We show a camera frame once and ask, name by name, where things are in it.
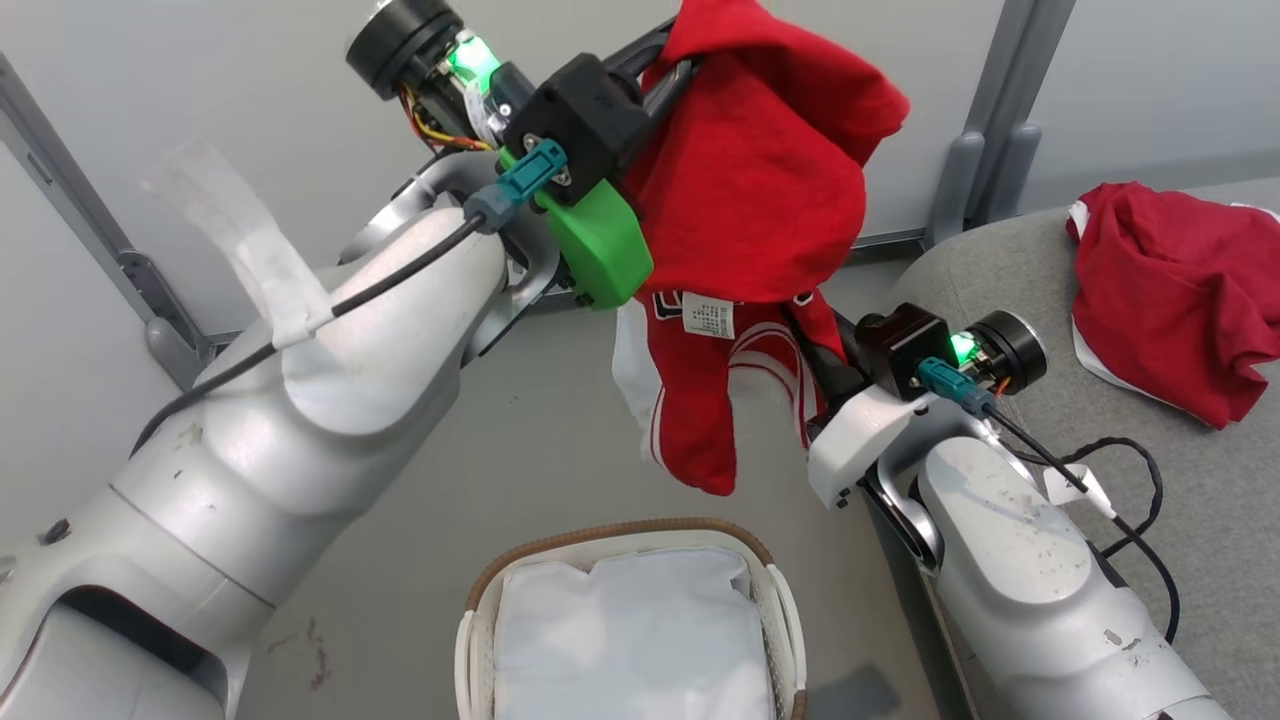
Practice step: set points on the red garment with white collar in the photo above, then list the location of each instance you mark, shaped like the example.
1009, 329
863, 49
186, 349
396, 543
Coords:
1170, 290

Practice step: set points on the white tape strip on arm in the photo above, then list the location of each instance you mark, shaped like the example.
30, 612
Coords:
250, 240

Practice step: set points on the red garment with white stripes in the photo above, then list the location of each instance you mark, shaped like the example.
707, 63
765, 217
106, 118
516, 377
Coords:
750, 200

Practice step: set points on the right gripper, white band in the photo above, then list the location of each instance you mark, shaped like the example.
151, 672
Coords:
900, 350

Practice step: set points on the grey partition post with foot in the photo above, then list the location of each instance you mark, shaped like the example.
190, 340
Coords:
120, 260

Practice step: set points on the left gripper, green band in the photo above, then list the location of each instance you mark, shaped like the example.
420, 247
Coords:
590, 140

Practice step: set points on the white laundry basket, brown rim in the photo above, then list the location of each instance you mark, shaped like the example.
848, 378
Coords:
785, 610

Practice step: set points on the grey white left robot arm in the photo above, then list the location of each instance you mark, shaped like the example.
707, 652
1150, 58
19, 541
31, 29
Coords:
300, 430

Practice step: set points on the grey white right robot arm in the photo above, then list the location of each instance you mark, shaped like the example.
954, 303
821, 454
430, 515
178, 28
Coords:
1020, 580

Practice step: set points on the grey fabric sofa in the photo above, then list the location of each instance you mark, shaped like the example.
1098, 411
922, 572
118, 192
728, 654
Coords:
1180, 480

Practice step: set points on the grey double partition post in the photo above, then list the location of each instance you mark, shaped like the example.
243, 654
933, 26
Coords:
990, 130

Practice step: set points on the white basket liner cloth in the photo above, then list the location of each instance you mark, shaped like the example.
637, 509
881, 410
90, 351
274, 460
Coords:
630, 640

